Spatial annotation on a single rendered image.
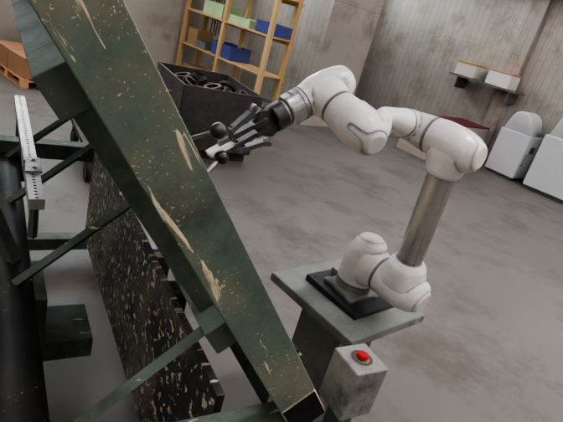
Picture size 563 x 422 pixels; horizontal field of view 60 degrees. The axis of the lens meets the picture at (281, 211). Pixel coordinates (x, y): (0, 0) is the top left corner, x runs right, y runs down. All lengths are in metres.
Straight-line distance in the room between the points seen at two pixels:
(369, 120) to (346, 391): 0.78
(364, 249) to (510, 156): 8.14
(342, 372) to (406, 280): 0.55
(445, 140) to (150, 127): 1.12
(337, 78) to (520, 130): 8.78
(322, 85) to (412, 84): 10.73
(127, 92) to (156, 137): 0.08
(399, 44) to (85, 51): 11.81
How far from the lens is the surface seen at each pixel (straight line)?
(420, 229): 1.84
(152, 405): 1.96
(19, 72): 7.47
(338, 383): 1.53
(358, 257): 2.02
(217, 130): 1.07
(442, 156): 1.71
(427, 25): 12.09
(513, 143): 10.01
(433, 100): 11.67
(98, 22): 0.75
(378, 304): 2.16
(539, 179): 9.70
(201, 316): 1.19
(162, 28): 9.46
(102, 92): 0.77
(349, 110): 1.24
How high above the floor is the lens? 1.80
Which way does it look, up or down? 22 degrees down
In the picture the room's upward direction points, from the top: 16 degrees clockwise
